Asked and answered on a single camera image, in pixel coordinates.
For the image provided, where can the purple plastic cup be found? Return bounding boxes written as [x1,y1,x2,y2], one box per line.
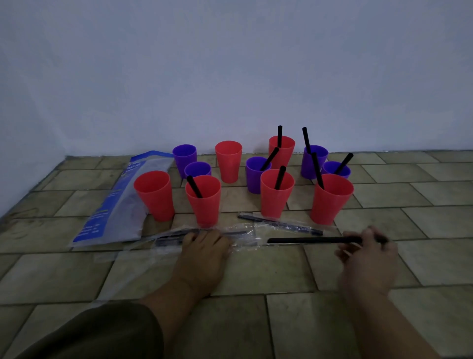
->
[172,144,198,179]
[300,144,329,180]
[246,156,272,195]
[321,161,352,180]
[184,161,212,180]

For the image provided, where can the person's left hand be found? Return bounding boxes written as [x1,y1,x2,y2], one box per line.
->
[173,230,232,296]

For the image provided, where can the blue and white plastic bag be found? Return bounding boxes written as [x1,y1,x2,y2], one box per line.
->
[69,150,175,248]

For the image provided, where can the black straw in clear wrapper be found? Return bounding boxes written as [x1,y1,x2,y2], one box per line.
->
[237,213,326,237]

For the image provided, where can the person's dark clothing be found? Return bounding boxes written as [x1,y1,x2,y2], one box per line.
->
[15,303,164,359]

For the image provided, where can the person's right forearm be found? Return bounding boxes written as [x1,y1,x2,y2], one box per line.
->
[341,288,442,359]

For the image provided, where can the long black drinking straw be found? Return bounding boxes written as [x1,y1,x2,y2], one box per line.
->
[267,236,389,245]

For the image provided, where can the set of upright black straws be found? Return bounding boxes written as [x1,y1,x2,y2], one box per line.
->
[186,125,354,199]

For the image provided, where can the group of red plastic cups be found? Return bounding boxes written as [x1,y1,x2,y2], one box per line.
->
[133,135,355,229]

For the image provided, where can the person's right hand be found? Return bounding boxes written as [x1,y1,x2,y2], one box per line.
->
[335,226,399,296]

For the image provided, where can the person's left forearm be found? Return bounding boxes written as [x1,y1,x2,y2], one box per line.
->
[140,279,219,359]

